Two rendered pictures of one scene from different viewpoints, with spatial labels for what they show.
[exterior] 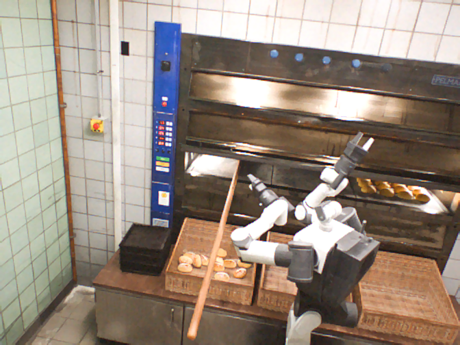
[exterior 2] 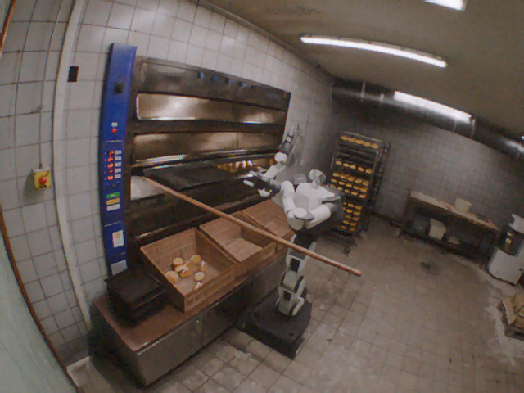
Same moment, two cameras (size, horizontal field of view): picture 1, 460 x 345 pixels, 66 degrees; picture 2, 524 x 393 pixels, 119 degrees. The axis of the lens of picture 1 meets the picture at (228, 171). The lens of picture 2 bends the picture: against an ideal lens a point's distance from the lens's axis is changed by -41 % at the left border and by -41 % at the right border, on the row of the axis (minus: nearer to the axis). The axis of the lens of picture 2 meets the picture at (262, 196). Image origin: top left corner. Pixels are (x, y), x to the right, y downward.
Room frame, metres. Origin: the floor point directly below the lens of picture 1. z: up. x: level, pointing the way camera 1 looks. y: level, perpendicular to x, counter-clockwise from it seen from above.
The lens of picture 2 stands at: (1.00, 1.26, 1.86)
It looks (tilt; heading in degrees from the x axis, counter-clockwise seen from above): 19 degrees down; 293
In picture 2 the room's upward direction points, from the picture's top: 10 degrees clockwise
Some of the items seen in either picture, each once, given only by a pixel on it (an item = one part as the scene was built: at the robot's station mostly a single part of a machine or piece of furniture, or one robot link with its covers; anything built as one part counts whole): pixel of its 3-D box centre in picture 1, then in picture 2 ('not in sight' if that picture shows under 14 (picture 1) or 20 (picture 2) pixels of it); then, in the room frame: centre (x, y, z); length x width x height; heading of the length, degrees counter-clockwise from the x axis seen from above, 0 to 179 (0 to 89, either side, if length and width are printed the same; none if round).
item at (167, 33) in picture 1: (194, 145); (71, 182); (3.24, 0.35, 1.07); 1.93 x 0.16 x 2.15; 173
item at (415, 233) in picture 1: (309, 214); (219, 199); (2.20, -0.59, 1.02); 1.79 x 0.11 x 0.19; 83
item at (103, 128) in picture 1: (99, 124); (41, 178); (2.33, 0.91, 1.46); 0.10 x 0.07 x 0.10; 83
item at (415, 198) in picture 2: not in sight; (448, 228); (-0.99, -4.20, 0.45); 2.20 x 0.80 x 0.90; 173
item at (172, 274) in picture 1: (215, 258); (189, 265); (2.00, 0.02, 0.72); 0.56 x 0.49 x 0.28; 84
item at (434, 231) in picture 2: not in sight; (435, 228); (-0.71, -4.23, 0.35); 0.50 x 0.36 x 0.24; 85
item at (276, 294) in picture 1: (304, 274); (238, 240); (1.93, -0.57, 0.72); 0.56 x 0.49 x 0.28; 83
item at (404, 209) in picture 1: (312, 195); (219, 183); (2.22, -0.59, 1.16); 1.80 x 0.06 x 0.04; 83
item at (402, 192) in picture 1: (386, 179); (226, 161); (2.57, -1.21, 1.21); 0.61 x 0.48 x 0.06; 173
